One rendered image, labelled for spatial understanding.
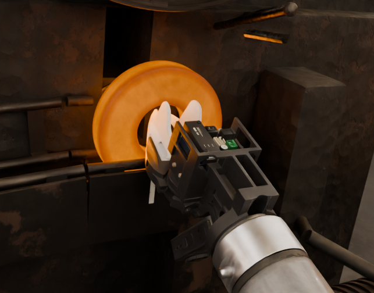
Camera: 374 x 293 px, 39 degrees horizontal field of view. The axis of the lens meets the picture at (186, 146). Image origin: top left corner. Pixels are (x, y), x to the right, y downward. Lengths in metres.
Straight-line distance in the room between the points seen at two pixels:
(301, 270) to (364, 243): 1.60
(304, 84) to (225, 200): 0.25
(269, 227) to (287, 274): 0.05
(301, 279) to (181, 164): 0.17
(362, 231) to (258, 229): 1.67
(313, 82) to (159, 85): 0.21
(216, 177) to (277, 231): 0.08
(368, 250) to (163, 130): 1.50
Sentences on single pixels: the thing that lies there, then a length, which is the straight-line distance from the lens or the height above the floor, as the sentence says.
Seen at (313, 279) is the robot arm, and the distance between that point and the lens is 0.43.
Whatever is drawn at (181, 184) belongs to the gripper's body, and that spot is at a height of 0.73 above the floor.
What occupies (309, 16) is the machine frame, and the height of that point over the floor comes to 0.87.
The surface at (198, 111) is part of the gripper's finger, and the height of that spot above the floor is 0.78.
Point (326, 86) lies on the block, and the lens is 0.69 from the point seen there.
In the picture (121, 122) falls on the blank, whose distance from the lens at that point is 0.59.
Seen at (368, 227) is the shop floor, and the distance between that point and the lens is 2.15.
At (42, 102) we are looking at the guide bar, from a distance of 0.62.
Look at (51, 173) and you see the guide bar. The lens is 0.56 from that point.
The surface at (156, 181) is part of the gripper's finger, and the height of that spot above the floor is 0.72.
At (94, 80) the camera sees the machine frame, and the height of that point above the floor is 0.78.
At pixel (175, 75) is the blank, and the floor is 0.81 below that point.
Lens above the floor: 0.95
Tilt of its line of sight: 22 degrees down
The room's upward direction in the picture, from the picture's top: 7 degrees clockwise
